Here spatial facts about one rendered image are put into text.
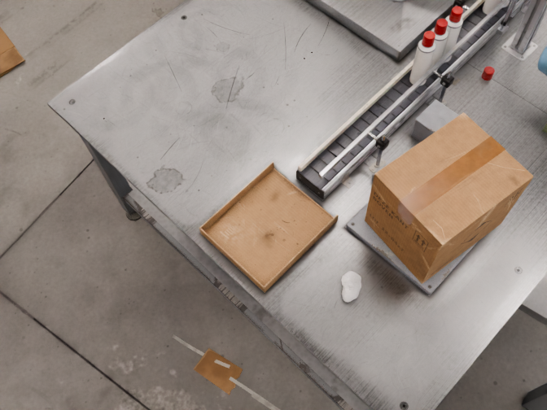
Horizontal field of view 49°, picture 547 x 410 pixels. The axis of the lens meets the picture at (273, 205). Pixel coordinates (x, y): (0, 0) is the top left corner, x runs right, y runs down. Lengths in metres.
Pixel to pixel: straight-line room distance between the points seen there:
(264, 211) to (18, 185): 1.57
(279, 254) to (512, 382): 1.22
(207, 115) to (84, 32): 1.65
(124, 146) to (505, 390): 1.68
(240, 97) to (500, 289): 0.98
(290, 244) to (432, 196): 0.45
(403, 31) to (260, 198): 0.76
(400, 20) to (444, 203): 0.84
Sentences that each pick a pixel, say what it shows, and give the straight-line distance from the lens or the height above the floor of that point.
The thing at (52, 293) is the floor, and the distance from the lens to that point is 2.75.
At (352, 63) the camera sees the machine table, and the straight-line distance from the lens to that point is 2.07.
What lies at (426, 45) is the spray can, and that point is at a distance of 1.84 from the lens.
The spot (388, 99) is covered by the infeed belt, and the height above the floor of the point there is 0.88.
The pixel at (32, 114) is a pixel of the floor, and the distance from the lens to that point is 3.25.
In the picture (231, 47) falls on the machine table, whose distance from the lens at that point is 2.12.
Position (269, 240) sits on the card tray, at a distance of 1.72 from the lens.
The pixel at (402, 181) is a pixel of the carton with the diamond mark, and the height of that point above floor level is 1.12.
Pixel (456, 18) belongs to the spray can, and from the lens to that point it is 1.91.
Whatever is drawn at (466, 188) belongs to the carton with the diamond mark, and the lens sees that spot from 1.52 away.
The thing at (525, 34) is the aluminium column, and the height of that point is 0.91.
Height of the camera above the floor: 2.41
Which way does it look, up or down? 63 degrees down
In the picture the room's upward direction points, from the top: 5 degrees counter-clockwise
